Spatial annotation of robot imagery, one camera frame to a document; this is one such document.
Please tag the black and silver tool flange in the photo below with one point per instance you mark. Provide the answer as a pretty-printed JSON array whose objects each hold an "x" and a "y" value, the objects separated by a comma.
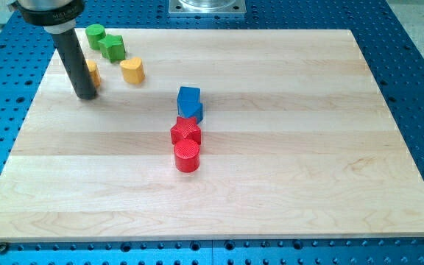
[{"x": 55, "y": 16}]

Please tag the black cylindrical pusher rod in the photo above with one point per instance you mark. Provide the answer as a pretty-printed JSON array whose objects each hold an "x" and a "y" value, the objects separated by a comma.
[{"x": 73, "y": 59}]

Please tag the green star block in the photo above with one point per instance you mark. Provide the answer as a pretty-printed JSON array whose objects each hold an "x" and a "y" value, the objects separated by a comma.
[{"x": 112, "y": 48}]

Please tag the red star block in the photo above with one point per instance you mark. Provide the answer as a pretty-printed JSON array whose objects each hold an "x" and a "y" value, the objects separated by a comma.
[{"x": 186, "y": 128}]

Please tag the yellow block behind rod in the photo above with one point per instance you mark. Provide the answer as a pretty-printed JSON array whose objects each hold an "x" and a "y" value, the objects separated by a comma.
[{"x": 94, "y": 72}]

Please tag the green cylinder block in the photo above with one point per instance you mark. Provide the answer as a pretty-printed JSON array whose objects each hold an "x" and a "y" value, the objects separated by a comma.
[{"x": 94, "y": 33}]

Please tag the yellow heart block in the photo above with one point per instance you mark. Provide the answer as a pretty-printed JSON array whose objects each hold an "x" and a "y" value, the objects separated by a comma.
[{"x": 133, "y": 70}]

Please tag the blue cube block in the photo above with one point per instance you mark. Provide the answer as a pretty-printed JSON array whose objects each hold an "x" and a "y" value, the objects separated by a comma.
[{"x": 187, "y": 94}]

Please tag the blue pentagon block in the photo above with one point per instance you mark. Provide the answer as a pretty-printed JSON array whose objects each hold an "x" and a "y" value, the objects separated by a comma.
[{"x": 191, "y": 109}]

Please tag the light wooden board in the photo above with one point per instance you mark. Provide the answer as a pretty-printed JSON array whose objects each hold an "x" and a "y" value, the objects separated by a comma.
[{"x": 297, "y": 142}]

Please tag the red cylinder block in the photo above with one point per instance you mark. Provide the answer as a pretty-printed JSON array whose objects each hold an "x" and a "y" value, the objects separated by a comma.
[{"x": 186, "y": 155}]

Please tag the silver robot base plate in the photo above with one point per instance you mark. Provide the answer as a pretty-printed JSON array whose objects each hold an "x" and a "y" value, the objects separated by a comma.
[{"x": 190, "y": 7}]

